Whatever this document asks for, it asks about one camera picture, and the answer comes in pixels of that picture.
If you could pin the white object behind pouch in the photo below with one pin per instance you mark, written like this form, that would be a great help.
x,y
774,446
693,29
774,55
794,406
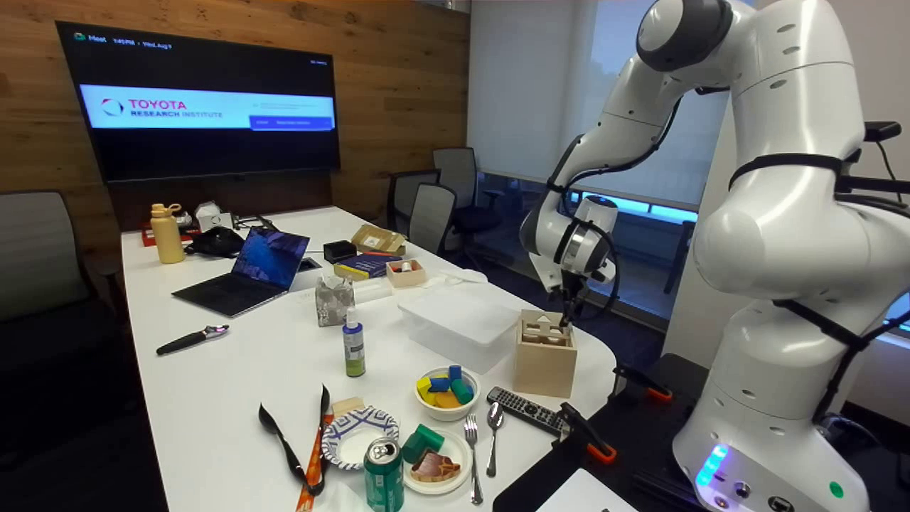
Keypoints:
x,y
211,218

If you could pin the small white plate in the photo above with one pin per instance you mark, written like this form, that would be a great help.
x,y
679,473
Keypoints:
x,y
436,484

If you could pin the black pen with silver tip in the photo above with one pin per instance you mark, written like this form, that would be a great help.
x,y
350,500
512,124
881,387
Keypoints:
x,y
185,339

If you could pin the short metal spoon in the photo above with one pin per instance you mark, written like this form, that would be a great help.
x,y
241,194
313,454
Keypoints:
x,y
494,436

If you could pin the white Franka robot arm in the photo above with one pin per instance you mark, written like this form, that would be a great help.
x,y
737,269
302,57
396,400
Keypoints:
x,y
807,286

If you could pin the green soda can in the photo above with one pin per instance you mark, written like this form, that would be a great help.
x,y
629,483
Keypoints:
x,y
386,480

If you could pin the white roller window blind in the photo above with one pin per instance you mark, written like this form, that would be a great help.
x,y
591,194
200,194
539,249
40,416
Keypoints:
x,y
531,87

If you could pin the black laptop with blue screen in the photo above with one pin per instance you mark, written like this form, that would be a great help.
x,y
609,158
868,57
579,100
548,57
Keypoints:
x,y
258,272

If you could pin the black clamp with orange tip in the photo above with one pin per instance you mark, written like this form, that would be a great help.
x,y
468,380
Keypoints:
x,y
649,386
586,436

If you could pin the wooden lid with shape holes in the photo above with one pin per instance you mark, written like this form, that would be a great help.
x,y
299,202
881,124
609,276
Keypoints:
x,y
569,339

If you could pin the large grey chair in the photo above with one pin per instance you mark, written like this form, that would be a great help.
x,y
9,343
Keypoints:
x,y
43,258

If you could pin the tan cardboard box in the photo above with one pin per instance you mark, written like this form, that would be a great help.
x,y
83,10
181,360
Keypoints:
x,y
377,239

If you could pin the black remote control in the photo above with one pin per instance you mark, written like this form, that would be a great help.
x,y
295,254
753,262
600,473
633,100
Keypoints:
x,y
527,410

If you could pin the yellow water bottle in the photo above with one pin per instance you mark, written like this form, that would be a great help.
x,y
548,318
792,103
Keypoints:
x,y
170,238

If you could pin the blue toy block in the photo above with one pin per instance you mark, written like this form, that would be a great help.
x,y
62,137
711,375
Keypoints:
x,y
445,376

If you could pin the snack bag on table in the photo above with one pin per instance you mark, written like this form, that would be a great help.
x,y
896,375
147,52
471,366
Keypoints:
x,y
369,266

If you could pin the small bottle with green label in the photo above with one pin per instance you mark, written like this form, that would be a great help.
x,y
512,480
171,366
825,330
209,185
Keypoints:
x,y
354,346

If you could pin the small wooden tray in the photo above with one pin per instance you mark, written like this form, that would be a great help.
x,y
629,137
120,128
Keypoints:
x,y
409,275

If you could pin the green toy block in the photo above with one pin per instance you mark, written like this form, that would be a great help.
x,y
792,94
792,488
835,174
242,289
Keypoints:
x,y
421,443

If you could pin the wooden shape sorter toy box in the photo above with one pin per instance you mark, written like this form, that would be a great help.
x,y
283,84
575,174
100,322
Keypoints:
x,y
542,372

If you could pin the yellow toy block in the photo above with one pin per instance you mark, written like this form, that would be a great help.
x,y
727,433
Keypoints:
x,y
436,400

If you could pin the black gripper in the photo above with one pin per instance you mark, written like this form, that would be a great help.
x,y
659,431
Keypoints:
x,y
575,289

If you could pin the small black box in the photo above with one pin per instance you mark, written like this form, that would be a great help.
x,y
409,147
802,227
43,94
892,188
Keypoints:
x,y
339,251

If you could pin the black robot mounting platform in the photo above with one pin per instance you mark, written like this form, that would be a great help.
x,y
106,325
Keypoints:
x,y
645,446

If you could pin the blue patterned plate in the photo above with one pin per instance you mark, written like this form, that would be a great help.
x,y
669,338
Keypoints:
x,y
354,427

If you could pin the white bowl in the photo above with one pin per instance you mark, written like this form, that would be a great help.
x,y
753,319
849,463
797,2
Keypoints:
x,y
421,406

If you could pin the teal toy block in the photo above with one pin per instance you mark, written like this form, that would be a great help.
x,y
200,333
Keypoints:
x,y
461,392

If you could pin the long metal spoon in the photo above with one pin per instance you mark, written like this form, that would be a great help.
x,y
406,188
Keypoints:
x,y
474,466

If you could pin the black pouch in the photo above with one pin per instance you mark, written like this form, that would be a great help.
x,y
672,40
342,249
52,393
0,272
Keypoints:
x,y
214,242

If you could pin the white rectangular box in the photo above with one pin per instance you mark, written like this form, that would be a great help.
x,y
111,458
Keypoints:
x,y
460,318

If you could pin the grey office chair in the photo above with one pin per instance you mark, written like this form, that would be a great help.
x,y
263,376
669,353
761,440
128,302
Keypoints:
x,y
406,201
430,218
460,180

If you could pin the wall mounted TV screen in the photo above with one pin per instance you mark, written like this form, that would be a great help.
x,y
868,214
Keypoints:
x,y
200,103

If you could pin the brown food piece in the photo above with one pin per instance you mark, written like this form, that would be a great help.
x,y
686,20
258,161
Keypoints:
x,y
436,468

